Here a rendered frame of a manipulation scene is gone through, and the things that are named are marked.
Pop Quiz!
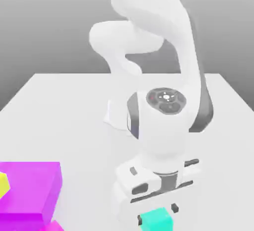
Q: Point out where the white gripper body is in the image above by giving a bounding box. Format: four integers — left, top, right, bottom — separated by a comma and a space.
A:
113, 179, 197, 223

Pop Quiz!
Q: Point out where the small teal cube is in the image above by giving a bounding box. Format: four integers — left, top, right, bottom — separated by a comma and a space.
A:
139, 207, 174, 231

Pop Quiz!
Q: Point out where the small pink cube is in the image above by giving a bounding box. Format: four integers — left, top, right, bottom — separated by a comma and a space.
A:
39, 220, 65, 231

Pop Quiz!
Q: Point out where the small yellow cube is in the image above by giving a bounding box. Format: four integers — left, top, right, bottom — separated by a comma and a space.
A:
0, 172, 11, 199

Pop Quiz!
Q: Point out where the large magenta box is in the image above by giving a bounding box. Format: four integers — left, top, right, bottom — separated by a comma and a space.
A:
0, 161, 64, 231

